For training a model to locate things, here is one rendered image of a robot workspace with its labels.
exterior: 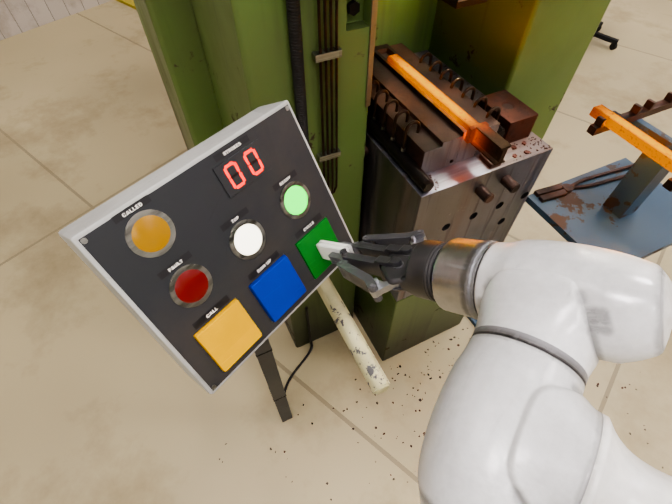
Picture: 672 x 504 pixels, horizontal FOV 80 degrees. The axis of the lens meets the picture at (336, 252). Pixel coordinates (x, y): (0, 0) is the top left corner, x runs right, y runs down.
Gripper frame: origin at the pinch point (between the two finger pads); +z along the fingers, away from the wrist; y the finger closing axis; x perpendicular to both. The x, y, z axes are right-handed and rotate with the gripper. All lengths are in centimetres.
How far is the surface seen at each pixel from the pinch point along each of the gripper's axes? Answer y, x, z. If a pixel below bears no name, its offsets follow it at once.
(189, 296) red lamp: -21.0, 8.8, 3.4
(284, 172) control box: 0.6, 14.1, 3.8
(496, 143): 42.3, -4.4, -6.3
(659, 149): 68, -21, -28
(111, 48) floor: 107, 68, 322
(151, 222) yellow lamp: -19.2, 19.2, 3.4
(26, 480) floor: -79, -54, 111
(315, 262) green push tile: -2.2, -1.0, 3.5
